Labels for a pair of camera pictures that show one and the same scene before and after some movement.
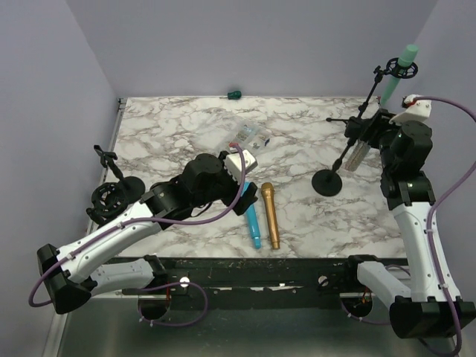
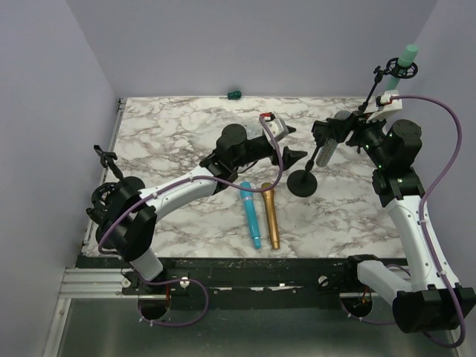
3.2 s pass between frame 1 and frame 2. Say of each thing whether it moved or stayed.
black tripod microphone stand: stayed
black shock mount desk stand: stayed
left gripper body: moved
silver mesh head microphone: moved
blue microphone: stayed
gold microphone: stayed
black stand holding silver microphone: moved
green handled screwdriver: stayed
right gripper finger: moved
